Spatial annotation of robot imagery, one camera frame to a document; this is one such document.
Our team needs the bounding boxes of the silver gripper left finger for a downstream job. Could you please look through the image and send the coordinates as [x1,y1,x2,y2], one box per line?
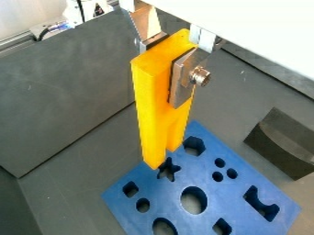
[119,0,168,53]

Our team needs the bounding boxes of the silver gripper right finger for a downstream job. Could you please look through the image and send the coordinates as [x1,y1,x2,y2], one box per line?
[168,25,226,108]

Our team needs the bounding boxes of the yellow double-square peg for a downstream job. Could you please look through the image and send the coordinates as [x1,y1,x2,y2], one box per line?
[131,28,195,169]

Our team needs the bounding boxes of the black curved holder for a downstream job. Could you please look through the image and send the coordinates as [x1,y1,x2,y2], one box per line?
[244,107,314,181]

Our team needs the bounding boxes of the blue shape-sorting block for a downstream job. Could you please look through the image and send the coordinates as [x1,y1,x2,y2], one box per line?
[102,121,301,235]

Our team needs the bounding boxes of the aluminium rail with cable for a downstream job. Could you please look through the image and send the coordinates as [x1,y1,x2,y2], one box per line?
[0,0,120,58]

